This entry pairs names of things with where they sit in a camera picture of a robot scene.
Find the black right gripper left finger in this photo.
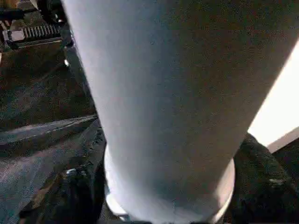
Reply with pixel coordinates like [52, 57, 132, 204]
[18, 119, 111, 224]

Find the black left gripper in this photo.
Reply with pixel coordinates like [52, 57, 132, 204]
[0, 0, 98, 115]

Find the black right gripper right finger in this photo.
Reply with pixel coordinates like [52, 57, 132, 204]
[223, 133, 299, 224]

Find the white plastic table top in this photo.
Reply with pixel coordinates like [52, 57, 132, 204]
[247, 40, 299, 153]

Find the white plastic table leg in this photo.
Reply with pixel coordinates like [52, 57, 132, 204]
[61, 0, 299, 224]

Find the black work mat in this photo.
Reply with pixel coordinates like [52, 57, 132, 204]
[0, 9, 299, 224]

